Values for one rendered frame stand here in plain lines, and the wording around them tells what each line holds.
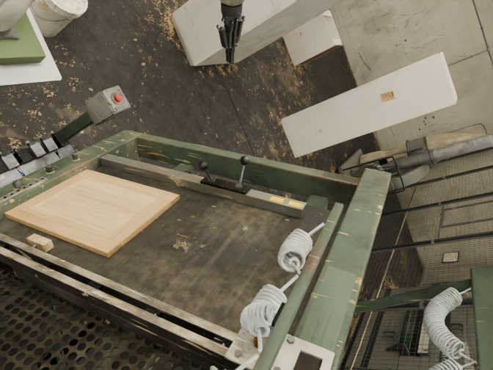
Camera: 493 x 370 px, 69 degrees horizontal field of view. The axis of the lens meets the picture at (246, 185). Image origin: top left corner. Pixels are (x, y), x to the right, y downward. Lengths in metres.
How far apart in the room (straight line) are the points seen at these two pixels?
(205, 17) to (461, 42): 6.25
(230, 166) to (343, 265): 0.81
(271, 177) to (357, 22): 7.89
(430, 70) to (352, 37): 4.87
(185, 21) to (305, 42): 2.67
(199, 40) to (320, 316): 3.32
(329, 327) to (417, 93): 3.97
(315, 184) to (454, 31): 7.68
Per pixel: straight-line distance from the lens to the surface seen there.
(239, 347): 0.77
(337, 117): 4.81
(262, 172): 1.54
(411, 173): 6.41
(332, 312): 0.85
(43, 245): 1.26
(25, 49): 1.91
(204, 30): 3.81
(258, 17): 3.50
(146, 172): 1.56
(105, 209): 1.38
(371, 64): 9.15
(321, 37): 6.06
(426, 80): 4.58
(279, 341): 0.59
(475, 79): 8.98
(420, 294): 1.70
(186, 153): 1.71
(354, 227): 1.10
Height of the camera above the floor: 2.31
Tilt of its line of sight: 35 degrees down
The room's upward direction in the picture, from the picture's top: 73 degrees clockwise
